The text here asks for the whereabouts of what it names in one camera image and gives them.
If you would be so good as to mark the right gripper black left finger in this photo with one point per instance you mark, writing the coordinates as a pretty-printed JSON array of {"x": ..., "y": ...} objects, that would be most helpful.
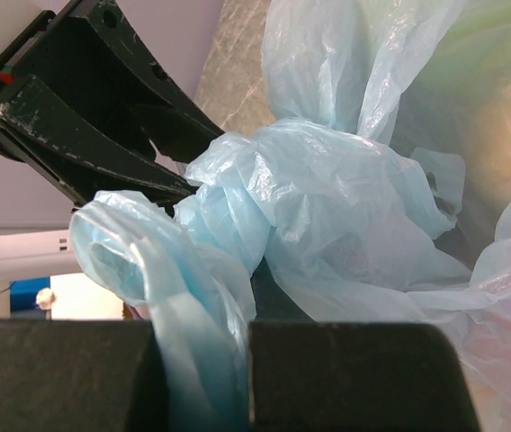
[{"x": 69, "y": 375}]

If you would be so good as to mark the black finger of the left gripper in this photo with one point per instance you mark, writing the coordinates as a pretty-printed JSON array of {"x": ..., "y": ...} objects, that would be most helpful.
[
  {"x": 40, "y": 129},
  {"x": 93, "y": 59}
]

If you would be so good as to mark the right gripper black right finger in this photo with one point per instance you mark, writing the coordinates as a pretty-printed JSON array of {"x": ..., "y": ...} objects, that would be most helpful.
[{"x": 307, "y": 376}]

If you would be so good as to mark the light blue plastic bag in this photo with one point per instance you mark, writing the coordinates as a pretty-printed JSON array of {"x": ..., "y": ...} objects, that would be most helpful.
[{"x": 381, "y": 192}]

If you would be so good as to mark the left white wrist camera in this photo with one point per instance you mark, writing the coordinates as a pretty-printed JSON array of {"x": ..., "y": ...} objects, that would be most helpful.
[{"x": 37, "y": 41}]

